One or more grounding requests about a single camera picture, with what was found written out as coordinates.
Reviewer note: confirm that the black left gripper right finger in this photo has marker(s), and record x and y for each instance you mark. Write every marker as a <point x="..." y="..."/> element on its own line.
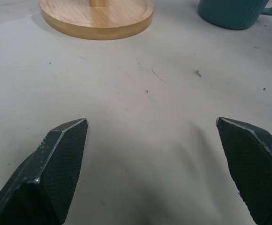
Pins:
<point x="253" y="168"/>

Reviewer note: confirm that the round wooden stand base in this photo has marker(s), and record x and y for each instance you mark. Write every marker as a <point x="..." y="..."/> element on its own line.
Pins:
<point x="98" y="17"/>

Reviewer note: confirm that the teal ribbed mug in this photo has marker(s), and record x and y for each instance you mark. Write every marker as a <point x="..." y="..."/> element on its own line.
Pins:
<point x="232" y="12"/>

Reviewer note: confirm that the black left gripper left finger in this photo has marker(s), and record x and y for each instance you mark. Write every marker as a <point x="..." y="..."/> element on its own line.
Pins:
<point x="56" y="173"/>

